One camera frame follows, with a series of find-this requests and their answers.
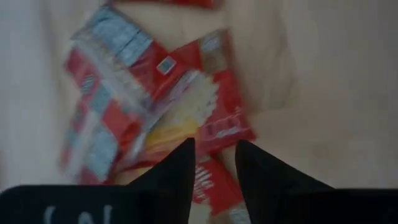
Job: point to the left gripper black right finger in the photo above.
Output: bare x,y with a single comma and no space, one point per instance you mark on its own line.
267,186

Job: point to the red popcorn bag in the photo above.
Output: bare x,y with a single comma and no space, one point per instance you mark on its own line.
186,3
102,93
217,186
224,102

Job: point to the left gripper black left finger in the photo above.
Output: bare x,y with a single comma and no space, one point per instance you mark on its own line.
171,186

